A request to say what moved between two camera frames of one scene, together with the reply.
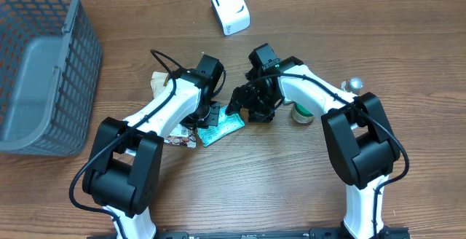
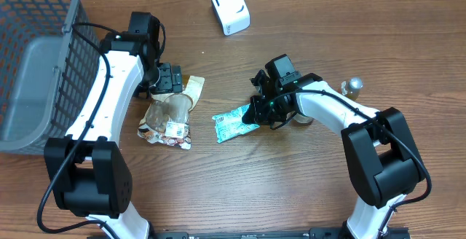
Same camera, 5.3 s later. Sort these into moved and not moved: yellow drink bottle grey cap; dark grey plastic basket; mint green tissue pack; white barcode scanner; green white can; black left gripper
Moved: black left gripper; mint green tissue pack
Not moved: yellow drink bottle grey cap; dark grey plastic basket; green white can; white barcode scanner
